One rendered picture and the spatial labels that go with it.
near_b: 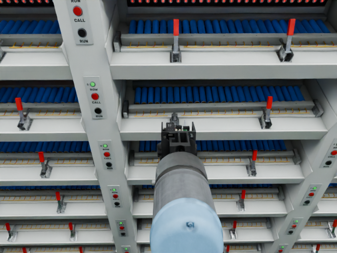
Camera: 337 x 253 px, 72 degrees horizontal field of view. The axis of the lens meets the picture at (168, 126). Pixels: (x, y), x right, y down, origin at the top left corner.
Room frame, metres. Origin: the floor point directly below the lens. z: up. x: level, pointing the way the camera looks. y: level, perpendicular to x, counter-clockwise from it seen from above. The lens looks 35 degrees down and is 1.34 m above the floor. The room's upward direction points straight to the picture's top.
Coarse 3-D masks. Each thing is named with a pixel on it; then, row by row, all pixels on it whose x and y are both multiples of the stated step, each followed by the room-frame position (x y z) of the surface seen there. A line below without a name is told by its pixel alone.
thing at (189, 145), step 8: (168, 128) 0.40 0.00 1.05; (176, 128) 0.41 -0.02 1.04; (184, 128) 0.40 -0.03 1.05; (192, 128) 0.41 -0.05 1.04; (168, 136) 0.38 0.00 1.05; (176, 136) 0.37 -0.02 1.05; (184, 136) 0.37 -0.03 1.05; (168, 144) 0.37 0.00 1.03; (176, 144) 0.32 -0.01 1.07; (184, 144) 0.32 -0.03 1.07; (192, 144) 0.37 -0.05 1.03; (168, 152) 0.36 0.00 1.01; (192, 152) 0.37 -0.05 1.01; (160, 160) 0.37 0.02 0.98
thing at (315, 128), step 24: (120, 96) 0.61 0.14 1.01; (312, 96) 0.66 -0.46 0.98; (120, 120) 0.56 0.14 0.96; (144, 120) 0.58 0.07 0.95; (168, 120) 0.58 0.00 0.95; (192, 120) 0.58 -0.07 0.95; (216, 120) 0.58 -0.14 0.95; (240, 120) 0.58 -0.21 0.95; (288, 120) 0.58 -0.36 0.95; (312, 120) 0.58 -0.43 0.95; (336, 120) 0.53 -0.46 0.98
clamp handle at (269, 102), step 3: (270, 96) 0.57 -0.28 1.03; (267, 99) 0.58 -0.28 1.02; (270, 99) 0.57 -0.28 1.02; (267, 102) 0.57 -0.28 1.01; (270, 102) 0.57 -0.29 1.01; (267, 105) 0.57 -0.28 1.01; (270, 105) 0.57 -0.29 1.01; (267, 108) 0.56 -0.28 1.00; (270, 108) 0.56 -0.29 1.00; (267, 111) 0.56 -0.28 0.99; (267, 114) 0.56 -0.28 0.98; (264, 117) 0.57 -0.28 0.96; (267, 117) 0.56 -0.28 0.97; (267, 120) 0.56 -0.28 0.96
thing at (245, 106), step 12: (132, 108) 0.59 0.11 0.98; (144, 108) 0.59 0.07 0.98; (156, 108) 0.60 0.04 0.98; (168, 108) 0.60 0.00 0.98; (180, 108) 0.60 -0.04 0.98; (192, 108) 0.60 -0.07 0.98; (204, 108) 0.60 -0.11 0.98; (216, 108) 0.60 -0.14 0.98; (228, 108) 0.60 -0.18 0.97; (240, 108) 0.61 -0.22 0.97; (252, 108) 0.61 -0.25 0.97; (264, 108) 0.61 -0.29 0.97; (276, 108) 0.61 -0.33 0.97; (288, 108) 0.61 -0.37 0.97; (300, 108) 0.61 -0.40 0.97
